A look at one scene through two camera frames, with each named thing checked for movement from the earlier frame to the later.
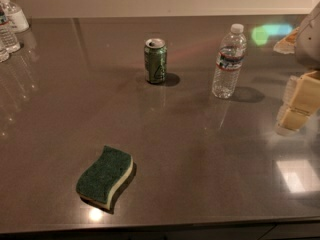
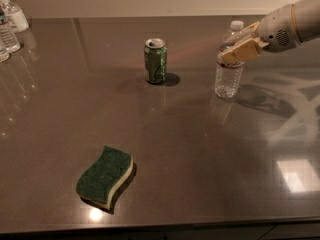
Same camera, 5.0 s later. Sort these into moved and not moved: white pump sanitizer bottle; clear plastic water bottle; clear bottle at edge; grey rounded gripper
Moved: grey rounded gripper
Not moved: white pump sanitizer bottle; clear bottle at edge; clear plastic water bottle
